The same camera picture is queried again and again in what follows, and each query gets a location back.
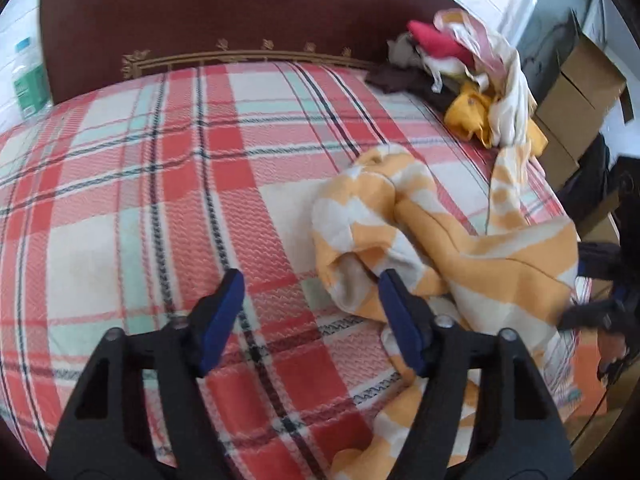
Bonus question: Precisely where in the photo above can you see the dark brown garment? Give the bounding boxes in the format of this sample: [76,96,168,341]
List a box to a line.
[364,64,458,114]

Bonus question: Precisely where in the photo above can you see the yellow garment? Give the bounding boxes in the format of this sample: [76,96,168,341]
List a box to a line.
[444,82,499,148]

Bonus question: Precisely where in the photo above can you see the orange white striped sweater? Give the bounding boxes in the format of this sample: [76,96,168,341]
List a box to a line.
[311,145,578,479]

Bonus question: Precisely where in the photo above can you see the cream white garment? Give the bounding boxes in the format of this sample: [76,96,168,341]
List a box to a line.
[433,9,537,148]

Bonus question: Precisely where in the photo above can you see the person's right hand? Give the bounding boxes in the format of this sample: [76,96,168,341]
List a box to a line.
[598,330,627,378]

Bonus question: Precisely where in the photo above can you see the right side cardboard boxes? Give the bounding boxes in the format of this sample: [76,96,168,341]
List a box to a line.
[534,34,634,191]

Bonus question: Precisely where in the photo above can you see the red plaid bed sheet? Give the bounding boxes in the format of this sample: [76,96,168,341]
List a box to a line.
[1,63,576,479]

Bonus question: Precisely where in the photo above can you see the red knit garment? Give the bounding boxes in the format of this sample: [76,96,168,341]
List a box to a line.
[407,20,474,66]

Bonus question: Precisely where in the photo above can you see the green label water bottle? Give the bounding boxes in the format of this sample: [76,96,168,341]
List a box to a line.
[12,37,51,119]

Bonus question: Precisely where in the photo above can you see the grey checked garment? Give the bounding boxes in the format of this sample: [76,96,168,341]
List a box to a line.
[387,32,423,70]

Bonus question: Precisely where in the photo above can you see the dark brown wooden headboard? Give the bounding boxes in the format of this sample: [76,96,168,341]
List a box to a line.
[39,0,454,102]

